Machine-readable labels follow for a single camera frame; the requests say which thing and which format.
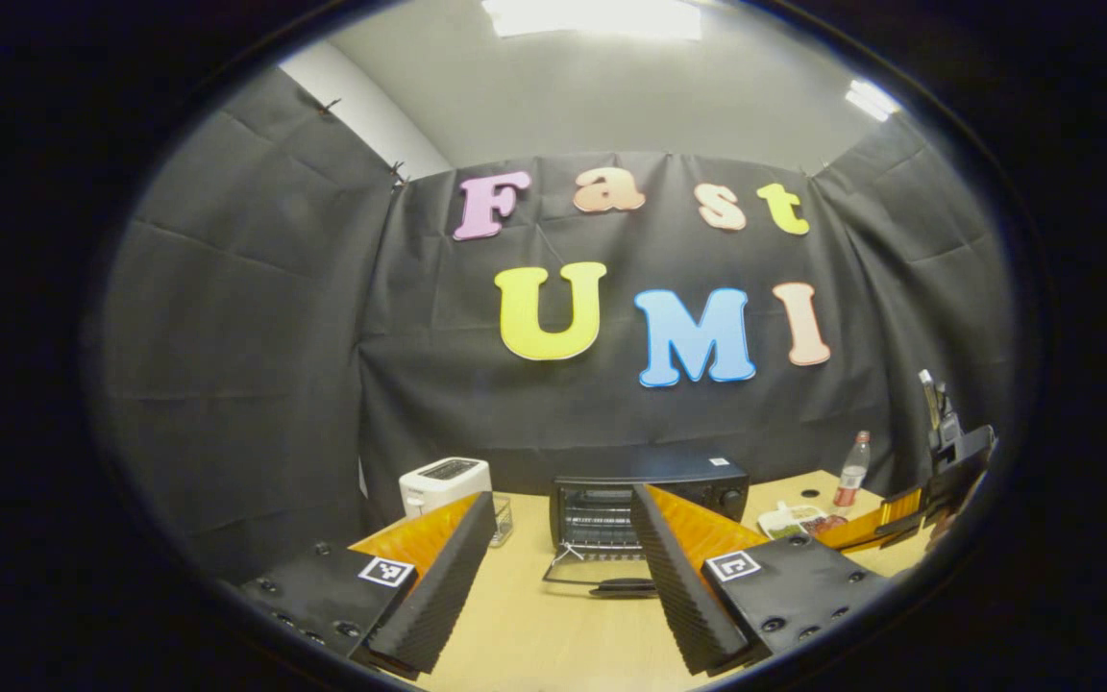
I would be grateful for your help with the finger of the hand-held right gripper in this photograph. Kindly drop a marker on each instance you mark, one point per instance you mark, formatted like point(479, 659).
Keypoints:
point(875, 524)

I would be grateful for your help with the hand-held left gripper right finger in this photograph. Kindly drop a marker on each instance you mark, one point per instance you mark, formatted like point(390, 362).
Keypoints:
point(678, 586)

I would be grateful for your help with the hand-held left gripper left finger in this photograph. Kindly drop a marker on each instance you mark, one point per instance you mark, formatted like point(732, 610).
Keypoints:
point(443, 586)

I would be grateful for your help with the black electric oven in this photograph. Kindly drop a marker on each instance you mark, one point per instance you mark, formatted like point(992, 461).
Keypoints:
point(650, 471)

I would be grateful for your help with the clear bottle with red label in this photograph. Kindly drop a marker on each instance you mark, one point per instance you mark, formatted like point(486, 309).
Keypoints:
point(851, 476)

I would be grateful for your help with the white divided bean plate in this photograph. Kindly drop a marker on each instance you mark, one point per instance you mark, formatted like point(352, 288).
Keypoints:
point(794, 521)

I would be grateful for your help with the clear glass cup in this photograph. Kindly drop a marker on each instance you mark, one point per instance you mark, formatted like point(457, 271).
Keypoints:
point(503, 521)

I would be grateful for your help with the white toaster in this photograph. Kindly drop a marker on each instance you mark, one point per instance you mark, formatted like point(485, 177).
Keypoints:
point(438, 485)

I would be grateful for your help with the black backdrop cloth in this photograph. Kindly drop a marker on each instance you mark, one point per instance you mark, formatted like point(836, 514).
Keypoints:
point(256, 317)

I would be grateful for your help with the small ceiling light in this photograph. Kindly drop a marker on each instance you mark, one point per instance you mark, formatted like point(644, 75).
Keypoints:
point(871, 99)

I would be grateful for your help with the large ceiling light panel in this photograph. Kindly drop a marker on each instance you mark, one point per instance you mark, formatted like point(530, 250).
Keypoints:
point(592, 17)

